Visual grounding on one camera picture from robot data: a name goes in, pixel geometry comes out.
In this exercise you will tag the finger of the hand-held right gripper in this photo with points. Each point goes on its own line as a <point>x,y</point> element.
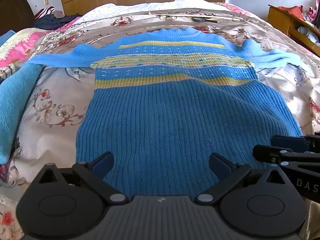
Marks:
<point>265,151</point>
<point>287,142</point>

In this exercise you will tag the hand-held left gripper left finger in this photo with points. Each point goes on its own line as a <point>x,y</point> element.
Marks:
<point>105,160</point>

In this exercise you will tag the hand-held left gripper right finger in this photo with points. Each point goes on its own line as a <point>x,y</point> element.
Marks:
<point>217,162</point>

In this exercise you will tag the blue striped knit sweater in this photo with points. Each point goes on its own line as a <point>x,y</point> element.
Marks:
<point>162,120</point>

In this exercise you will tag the dark clothes pile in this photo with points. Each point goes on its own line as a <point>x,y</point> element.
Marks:
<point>53,21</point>

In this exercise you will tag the floral satin bedspread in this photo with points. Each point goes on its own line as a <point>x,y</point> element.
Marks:
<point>50,105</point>

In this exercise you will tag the light blue fleece cloth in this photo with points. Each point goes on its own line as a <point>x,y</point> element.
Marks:
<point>15,110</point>

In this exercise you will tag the wooden side cabinet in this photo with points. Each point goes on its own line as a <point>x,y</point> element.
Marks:
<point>282,20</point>

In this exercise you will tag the red cloth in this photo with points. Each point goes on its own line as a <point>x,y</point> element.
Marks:
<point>293,12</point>

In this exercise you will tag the pink plush toy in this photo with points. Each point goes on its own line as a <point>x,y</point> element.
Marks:
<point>311,12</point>

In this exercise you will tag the pink floral quilt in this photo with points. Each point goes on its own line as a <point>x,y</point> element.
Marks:
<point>22,43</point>

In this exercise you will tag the black round tool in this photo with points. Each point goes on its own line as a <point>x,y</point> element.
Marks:
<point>200,19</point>

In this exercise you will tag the white dotted sheet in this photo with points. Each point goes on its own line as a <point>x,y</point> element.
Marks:
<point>120,11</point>

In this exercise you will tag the thin wooden stick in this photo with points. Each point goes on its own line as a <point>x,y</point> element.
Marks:
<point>175,14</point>

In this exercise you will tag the blue pillow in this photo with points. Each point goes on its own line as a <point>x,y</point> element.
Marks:
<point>6,37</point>

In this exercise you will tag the red white striped garment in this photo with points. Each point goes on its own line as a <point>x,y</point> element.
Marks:
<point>45,12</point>

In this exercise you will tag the dark wooden headboard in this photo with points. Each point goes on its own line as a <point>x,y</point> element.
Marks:
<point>16,13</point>

